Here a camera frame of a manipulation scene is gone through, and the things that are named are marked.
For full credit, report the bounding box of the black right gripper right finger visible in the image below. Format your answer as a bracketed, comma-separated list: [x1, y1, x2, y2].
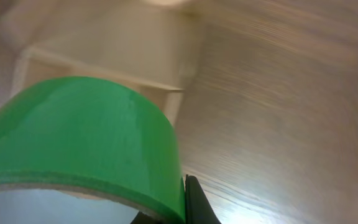
[185, 175, 221, 224]

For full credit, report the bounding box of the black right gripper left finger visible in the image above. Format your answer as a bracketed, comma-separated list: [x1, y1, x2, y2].
[131, 212, 160, 224]

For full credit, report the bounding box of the green tape roll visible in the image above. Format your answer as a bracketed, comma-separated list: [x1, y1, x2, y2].
[0, 77, 185, 223]

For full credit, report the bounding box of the brown cardboard box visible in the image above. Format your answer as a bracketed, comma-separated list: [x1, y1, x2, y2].
[0, 0, 203, 123]

